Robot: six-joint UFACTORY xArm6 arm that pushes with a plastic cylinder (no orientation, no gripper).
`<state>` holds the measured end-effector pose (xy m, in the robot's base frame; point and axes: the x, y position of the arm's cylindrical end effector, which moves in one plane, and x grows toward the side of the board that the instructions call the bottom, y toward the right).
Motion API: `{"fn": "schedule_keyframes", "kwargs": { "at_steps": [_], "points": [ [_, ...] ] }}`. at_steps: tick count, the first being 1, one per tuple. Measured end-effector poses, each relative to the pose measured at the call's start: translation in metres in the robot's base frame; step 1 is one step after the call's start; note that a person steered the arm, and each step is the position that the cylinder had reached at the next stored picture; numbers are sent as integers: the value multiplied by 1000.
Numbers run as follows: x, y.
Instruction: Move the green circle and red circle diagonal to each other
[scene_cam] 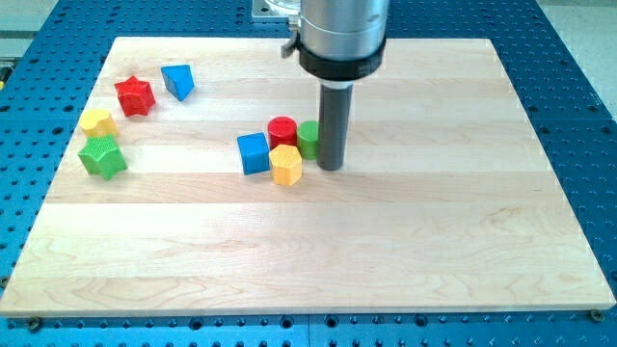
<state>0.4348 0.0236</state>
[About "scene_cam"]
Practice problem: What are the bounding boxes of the green cylinder block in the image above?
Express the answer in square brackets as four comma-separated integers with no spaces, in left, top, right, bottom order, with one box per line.
[297,120,319,160]

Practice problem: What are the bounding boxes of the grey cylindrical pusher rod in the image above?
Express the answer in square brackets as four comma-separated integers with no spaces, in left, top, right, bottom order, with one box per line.
[317,80,353,171]

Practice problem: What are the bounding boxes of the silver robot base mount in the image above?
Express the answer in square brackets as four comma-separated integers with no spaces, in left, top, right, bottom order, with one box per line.
[251,0,301,23]

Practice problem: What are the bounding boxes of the blue cube block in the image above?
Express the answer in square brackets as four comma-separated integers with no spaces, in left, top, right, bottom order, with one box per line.
[237,132,270,174]

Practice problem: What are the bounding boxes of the yellow hexagon block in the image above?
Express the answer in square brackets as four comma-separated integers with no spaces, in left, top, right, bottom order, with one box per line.
[269,145,303,186]

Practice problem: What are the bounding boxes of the green star block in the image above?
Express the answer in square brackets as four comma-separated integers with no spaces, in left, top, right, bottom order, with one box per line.
[78,135,127,180]

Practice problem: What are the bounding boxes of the red star block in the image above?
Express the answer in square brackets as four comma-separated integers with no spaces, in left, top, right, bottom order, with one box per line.
[114,75,156,117]

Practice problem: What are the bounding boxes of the yellow heart block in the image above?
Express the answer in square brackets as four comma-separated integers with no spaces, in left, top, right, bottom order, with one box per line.
[78,109,119,138]

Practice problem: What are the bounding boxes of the red cylinder block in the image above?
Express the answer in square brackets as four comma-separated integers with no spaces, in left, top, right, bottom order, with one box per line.
[267,116,297,149]

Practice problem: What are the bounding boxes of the light wooden board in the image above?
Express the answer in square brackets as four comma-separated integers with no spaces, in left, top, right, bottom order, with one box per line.
[1,37,615,317]

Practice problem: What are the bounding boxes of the blue triangle block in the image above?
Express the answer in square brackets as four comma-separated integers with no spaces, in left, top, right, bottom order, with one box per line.
[161,65,195,101]

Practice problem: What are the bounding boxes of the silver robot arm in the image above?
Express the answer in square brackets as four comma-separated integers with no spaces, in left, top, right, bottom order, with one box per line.
[281,0,389,84]

